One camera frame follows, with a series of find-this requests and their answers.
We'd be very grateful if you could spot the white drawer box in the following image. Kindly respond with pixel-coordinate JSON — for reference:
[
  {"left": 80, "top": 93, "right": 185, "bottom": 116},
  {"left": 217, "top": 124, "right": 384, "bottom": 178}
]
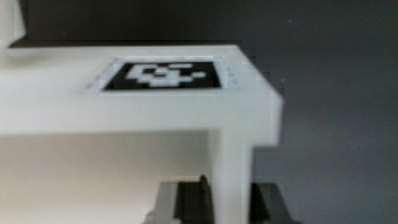
[{"left": 0, "top": 0, "right": 282, "bottom": 224}]

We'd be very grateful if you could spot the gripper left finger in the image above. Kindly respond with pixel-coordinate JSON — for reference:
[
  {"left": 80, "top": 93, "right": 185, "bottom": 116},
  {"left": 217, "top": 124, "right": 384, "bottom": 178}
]
[{"left": 144, "top": 175, "right": 213, "bottom": 224}]

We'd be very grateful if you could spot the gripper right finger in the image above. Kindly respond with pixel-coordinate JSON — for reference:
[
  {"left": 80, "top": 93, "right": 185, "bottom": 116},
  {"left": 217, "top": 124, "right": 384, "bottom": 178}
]
[{"left": 250, "top": 183, "right": 297, "bottom": 224}]

